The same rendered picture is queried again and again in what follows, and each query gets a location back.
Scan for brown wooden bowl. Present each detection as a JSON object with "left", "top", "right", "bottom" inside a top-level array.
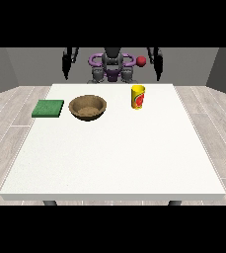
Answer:
[{"left": 68, "top": 94, "right": 108, "bottom": 123}]

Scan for yellow cup with melon print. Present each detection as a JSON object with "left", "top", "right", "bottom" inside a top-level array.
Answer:
[{"left": 130, "top": 84, "right": 146, "bottom": 111}]

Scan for green square pad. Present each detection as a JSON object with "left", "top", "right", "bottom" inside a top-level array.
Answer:
[{"left": 31, "top": 99, "right": 65, "bottom": 119}]

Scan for small red ball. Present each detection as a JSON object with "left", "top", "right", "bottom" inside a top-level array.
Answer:
[{"left": 136, "top": 55, "right": 147, "bottom": 67}]

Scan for grey robot trunk purple rings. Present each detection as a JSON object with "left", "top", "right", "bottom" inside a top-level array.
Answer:
[{"left": 87, "top": 47, "right": 139, "bottom": 85}]

